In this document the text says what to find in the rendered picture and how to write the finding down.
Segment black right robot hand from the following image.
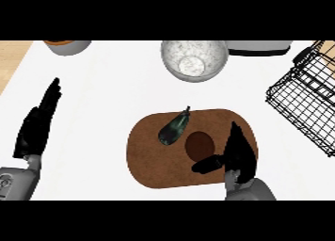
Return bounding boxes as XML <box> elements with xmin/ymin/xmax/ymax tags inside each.
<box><xmin>191</xmin><ymin>120</ymin><xmax>260</xmax><ymax>185</ymax></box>

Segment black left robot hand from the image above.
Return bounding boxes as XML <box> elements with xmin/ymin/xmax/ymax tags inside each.
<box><xmin>12</xmin><ymin>77</ymin><xmax>64</xmax><ymax>160</ymax></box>

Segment brown wooden cutting board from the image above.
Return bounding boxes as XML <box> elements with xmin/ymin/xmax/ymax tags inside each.
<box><xmin>126</xmin><ymin>108</ymin><xmax>260</xmax><ymax>190</ymax></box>

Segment dark green eggplant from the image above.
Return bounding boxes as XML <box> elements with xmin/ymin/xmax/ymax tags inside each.
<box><xmin>157</xmin><ymin>105</ymin><xmax>193</xmax><ymax>147</ymax></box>

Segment grey bowl with orange rim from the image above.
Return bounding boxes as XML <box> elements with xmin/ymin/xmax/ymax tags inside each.
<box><xmin>43</xmin><ymin>40</ymin><xmax>93</xmax><ymax>57</ymax></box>

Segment white marble bowl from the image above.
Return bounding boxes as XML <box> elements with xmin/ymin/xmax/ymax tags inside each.
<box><xmin>160</xmin><ymin>40</ymin><xmax>230</xmax><ymax>84</ymax></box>

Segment black wire tiered basket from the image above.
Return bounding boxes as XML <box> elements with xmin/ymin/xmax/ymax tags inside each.
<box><xmin>264</xmin><ymin>40</ymin><xmax>335</xmax><ymax>161</ymax></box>

